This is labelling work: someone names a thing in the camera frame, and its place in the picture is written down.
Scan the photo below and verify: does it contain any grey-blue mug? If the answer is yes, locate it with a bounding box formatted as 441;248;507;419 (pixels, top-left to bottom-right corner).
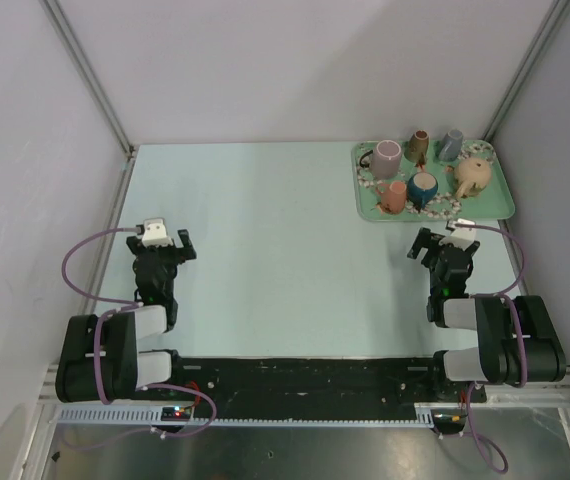
437;129;464;162

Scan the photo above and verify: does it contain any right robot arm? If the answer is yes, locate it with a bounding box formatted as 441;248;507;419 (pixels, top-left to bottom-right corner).
408;220;567;401

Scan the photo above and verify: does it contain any grey cable duct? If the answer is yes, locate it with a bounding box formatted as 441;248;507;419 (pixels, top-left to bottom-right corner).
57;405;434;428

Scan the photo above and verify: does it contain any brown mug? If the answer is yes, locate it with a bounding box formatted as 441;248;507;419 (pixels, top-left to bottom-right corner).
404;130;430;166

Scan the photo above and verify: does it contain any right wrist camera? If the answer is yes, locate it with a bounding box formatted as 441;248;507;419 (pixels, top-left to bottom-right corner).
441;219;476;250

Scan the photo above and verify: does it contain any aluminium frame rail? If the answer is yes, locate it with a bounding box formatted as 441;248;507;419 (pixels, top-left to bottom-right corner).
38;362;570;407

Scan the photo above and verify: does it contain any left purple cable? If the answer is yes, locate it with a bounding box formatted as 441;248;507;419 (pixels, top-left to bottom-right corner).
60;225;216;454

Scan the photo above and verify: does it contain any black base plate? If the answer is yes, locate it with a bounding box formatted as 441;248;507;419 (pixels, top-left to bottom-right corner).
168;357;470;422

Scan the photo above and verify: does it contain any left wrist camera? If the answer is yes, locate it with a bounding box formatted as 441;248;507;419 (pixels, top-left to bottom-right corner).
137;217;174;247

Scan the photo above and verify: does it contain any mauve mug black handle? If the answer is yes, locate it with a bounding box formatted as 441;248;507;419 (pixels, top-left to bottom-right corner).
358;140;403;180

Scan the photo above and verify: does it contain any pink mug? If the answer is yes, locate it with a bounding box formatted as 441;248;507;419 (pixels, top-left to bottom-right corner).
375;181;407;215

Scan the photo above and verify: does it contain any dark blue mug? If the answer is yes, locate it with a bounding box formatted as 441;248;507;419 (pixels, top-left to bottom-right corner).
407;171;439;210

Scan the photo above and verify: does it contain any beige round mug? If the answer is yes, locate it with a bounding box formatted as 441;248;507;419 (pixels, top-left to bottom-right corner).
454;157;492;199

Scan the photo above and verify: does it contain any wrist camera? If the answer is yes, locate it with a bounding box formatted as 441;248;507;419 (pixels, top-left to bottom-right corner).
137;217;174;247
441;219;476;250

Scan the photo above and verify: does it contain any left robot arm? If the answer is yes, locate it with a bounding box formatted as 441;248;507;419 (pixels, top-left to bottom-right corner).
55;220;197;404

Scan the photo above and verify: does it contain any green floral tray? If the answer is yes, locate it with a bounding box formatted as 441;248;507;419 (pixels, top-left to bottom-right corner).
351;139;515;222

